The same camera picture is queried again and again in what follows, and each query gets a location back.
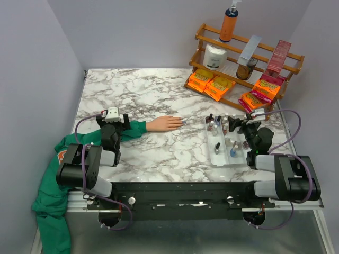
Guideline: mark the orange pink box upper right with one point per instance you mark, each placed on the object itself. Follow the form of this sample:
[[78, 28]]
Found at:
[[268, 86]]

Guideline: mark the grey blue tall box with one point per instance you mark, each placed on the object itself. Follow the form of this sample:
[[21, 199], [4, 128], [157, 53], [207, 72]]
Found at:
[[249, 49]]

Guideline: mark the white organizer tray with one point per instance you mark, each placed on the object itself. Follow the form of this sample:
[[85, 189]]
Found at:
[[226, 149]]

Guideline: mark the lavender polish bottle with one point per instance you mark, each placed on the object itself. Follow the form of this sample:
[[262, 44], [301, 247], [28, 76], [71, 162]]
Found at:
[[218, 120]]

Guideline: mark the orange pink box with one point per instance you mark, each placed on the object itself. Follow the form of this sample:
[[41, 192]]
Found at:
[[250, 102], [268, 86]]

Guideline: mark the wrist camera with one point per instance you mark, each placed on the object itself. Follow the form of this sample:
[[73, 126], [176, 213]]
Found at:
[[111, 115], [257, 115]]

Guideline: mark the mannequin hand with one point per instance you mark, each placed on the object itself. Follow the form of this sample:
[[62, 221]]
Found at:
[[164, 124]]

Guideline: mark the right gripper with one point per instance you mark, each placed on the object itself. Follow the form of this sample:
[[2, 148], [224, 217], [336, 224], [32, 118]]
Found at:
[[234, 123]]

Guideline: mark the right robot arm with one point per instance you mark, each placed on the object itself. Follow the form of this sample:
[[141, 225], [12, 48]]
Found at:
[[294, 176]]

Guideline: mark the orange spray bottle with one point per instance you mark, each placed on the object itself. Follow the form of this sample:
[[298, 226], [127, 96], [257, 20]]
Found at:
[[229, 22]]

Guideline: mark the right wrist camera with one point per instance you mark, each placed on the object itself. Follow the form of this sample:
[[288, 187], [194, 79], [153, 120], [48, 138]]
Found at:
[[257, 115]]

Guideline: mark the white polish bottle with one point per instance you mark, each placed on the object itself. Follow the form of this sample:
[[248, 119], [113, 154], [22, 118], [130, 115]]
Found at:
[[214, 130]]

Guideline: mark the red polish bottle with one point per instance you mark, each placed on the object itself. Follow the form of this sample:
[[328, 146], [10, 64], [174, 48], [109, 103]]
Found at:
[[210, 122]]

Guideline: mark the gold glitter polish bottle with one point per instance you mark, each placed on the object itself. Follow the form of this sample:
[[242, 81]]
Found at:
[[236, 145]]

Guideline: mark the red tall box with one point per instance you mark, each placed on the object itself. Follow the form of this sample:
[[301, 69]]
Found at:
[[278, 56]]

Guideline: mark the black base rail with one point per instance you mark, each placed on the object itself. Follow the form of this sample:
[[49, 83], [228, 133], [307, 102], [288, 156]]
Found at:
[[181, 201]]

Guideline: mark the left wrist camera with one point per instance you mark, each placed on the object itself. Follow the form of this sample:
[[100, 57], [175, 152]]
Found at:
[[111, 115]]

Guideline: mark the orange pink box lower right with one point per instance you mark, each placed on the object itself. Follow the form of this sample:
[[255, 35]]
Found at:
[[250, 102]]

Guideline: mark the dark glass jar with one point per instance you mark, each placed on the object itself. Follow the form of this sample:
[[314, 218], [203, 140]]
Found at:
[[244, 71]]

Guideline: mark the pink glitter polish bottle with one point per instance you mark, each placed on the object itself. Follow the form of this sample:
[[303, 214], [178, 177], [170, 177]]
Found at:
[[224, 124]]

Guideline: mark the wooden shelf rack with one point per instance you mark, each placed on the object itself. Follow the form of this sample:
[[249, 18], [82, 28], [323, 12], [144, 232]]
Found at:
[[263, 53]]

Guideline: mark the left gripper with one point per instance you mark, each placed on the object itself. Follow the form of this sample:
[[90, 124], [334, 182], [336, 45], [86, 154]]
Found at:
[[125, 125]]

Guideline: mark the clear polish bottle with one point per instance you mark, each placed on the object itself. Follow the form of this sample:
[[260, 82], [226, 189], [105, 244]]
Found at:
[[229, 142]]

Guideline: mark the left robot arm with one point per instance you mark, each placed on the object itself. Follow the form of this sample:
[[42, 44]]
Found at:
[[81, 163]]

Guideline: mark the black cap glitter polish bottle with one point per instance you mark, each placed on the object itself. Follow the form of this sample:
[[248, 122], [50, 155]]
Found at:
[[216, 148]]

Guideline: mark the white jar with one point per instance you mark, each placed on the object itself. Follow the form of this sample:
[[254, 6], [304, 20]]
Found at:
[[214, 57]]

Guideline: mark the rose polish bottle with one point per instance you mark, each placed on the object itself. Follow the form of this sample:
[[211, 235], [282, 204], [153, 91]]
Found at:
[[245, 145]]

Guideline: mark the blue nail polish bottle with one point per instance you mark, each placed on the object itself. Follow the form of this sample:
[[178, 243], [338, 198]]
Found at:
[[233, 152]]

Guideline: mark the orange box far left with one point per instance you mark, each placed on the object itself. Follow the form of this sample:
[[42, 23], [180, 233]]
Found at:
[[199, 79]]

